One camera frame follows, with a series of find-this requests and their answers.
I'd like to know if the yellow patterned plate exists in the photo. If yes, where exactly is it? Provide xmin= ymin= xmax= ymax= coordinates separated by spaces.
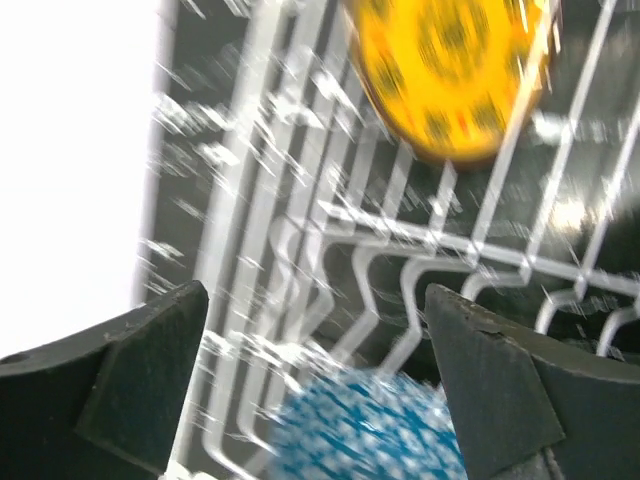
xmin=341 ymin=1 xmax=562 ymax=168

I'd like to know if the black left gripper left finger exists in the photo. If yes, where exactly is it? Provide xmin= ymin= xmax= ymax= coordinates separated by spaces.
xmin=1 ymin=281 xmax=208 ymax=480

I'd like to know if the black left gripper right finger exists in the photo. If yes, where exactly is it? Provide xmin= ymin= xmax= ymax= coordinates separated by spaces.
xmin=425 ymin=284 xmax=639 ymax=479

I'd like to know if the blue patterned bowl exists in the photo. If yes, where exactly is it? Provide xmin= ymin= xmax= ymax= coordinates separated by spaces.
xmin=267 ymin=369 xmax=467 ymax=479

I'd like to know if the white wire dish rack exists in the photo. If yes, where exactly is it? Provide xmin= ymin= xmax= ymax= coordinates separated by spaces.
xmin=169 ymin=0 xmax=640 ymax=480

